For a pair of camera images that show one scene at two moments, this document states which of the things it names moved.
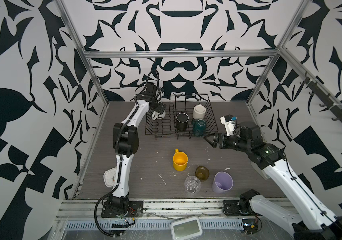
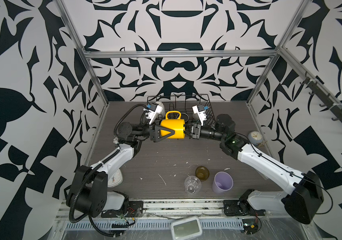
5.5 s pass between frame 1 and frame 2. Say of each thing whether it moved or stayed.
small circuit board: stayed
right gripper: moved
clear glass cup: stayed
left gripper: moved
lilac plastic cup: stayed
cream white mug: stayed
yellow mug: moved
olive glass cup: stayed
